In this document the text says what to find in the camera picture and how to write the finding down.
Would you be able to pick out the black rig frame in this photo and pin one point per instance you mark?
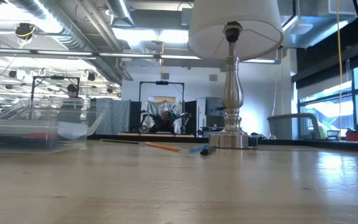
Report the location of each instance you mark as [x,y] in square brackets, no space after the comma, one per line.
[56,77]
[162,82]

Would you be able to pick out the grey wall vent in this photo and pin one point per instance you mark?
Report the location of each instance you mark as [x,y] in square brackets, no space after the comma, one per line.
[165,76]
[213,77]

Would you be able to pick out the crumpled silver backdrop sheet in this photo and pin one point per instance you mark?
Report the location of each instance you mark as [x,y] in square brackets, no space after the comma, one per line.
[154,105]

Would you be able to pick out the orange pencil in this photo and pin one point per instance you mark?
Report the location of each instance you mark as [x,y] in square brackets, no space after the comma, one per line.
[163,147]

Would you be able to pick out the grey cabinet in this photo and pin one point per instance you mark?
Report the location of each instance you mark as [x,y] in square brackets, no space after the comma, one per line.
[214,109]

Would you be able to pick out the grey office chair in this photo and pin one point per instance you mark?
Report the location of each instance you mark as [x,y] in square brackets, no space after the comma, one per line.
[291,127]

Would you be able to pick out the ceiling light strip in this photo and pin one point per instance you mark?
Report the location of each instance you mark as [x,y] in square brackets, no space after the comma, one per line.
[126,55]

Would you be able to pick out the black ceiling spotlight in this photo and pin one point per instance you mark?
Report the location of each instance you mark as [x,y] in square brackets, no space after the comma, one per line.
[110,89]
[91,76]
[12,73]

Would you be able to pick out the clear plastic supply box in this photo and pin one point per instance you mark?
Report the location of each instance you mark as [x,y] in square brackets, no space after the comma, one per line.
[70,141]

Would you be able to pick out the grey partition panel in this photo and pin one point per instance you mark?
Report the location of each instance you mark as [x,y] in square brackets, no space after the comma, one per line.
[120,115]

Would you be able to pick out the silver air duct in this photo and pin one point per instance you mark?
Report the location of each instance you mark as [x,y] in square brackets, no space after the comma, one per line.
[73,34]

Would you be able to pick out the black partition panel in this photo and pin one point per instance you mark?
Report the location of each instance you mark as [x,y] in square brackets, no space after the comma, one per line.
[190,118]

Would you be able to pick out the white shade silver table lamp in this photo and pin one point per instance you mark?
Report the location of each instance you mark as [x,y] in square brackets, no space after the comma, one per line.
[232,93]

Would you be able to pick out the thin dark rod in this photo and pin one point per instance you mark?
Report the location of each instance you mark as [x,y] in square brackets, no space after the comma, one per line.
[120,141]

